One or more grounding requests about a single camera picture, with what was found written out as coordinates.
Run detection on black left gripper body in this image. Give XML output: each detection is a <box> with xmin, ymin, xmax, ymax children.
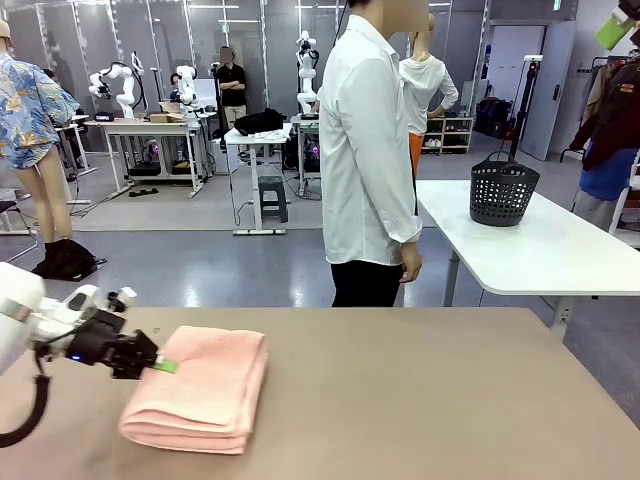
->
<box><xmin>63</xmin><ymin>308</ymin><xmax>129</xmax><ymax>370</ymax></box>

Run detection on pink towel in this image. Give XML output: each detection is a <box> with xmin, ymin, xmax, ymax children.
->
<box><xmin>118</xmin><ymin>325</ymin><xmax>269</xmax><ymax>456</ymax></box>

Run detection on black perforated laundry basket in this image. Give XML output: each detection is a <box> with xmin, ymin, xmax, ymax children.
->
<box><xmin>469</xmin><ymin>151</ymin><xmax>542</xmax><ymax>228</ymax></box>

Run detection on person's right forearm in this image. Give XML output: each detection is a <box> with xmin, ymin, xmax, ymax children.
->
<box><xmin>381</xmin><ymin>174</ymin><xmax>424</xmax><ymax>247</ymax></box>

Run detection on person's right hand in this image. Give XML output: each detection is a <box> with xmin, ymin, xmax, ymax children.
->
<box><xmin>399</xmin><ymin>240</ymin><xmax>426</xmax><ymax>284</ymax></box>

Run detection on beige coat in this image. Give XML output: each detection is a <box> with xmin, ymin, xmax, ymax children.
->
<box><xmin>581</xmin><ymin>62</ymin><xmax>619</xmax><ymax>127</ymax></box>

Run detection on dark maroon jacket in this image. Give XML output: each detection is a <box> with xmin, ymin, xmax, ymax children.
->
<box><xmin>569</xmin><ymin>59</ymin><xmax>640</xmax><ymax>172</ymax></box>

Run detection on black clothes heap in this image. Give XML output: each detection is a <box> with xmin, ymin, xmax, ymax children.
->
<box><xmin>30</xmin><ymin>238</ymin><xmax>102</xmax><ymax>282</ymax></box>

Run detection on black tripod stand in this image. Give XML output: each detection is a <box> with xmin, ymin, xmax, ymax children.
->
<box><xmin>508</xmin><ymin>55</ymin><xmax>544</xmax><ymax>162</ymax></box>

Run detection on blue garment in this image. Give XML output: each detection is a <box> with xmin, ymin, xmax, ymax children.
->
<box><xmin>579</xmin><ymin>147</ymin><xmax>640</xmax><ymax>202</ymax></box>

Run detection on black suitcases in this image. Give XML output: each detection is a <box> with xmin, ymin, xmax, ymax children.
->
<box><xmin>474</xmin><ymin>97</ymin><xmax>514</xmax><ymax>140</ymax></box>

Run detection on mannequin in white hoodie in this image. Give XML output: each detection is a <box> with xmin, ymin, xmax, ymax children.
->
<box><xmin>398</xmin><ymin>12</ymin><xmax>460</xmax><ymax>177</ymax></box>

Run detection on wooden shoe shelf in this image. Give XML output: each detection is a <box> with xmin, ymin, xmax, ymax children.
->
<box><xmin>422</xmin><ymin>115</ymin><xmax>476</xmax><ymax>155</ymax></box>

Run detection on grey plastic stool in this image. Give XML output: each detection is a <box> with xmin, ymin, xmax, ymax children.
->
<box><xmin>257</xmin><ymin>175</ymin><xmax>290</xmax><ymax>224</ymax></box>

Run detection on long white background desk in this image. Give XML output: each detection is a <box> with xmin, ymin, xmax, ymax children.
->
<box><xmin>83</xmin><ymin>118</ymin><xmax>207</xmax><ymax>200</ymax></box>

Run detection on large white table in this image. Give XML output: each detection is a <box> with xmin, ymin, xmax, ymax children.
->
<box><xmin>415</xmin><ymin>178</ymin><xmax>640</xmax><ymax>344</ymax></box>

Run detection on cardboard box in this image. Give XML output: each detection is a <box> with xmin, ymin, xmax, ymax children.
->
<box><xmin>149</xmin><ymin>101</ymin><xmax>189</xmax><ymax>125</ymax></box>

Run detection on mannequin in floral shirt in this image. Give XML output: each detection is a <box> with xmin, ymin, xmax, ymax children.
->
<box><xmin>0</xmin><ymin>19</ymin><xmax>81</xmax><ymax>247</ymax></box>

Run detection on white standing desk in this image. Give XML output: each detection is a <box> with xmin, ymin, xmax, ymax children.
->
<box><xmin>224</xmin><ymin>122</ymin><xmax>294</xmax><ymax>237</ymax></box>

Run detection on black bag on desk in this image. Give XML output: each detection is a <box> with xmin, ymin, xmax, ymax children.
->
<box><xmin>233</xmin><ymin>107</ymin><xmax>288</xmax><ymax>137</ymax></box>

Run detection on computer with coloured lights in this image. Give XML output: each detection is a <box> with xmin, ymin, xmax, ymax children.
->
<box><xmin>298</xmin><ymin>133</ymin><xmax>324</xmax><ymax>174</ymax></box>

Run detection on man in black polo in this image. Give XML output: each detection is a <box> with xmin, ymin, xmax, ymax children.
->
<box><xmin>213</xmin><ymin>45</ymin><xmax>248</xmax><ymax>132</ymax></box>

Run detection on person in white shirt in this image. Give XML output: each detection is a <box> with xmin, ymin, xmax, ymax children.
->
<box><xmin>319</xmin><ymin>0</ymin><xmax>431</xmax><ymax>309</ymax></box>

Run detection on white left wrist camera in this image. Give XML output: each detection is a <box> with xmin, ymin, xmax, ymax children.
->
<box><xmin>106</xmin><ymin>286</ymin><xmax>139</xmax><ymax>315</ymax></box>

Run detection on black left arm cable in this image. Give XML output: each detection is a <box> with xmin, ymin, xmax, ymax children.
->
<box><xmin>0</xmin><ymin>348</ymin><xmax>53</xmax><ymax>449</ymax></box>

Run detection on white frame rack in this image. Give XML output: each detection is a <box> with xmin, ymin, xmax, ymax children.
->
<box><xmin>608</xmin><ymin>149</ymin><xmax>640</xmax><ymax>236</ymax></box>

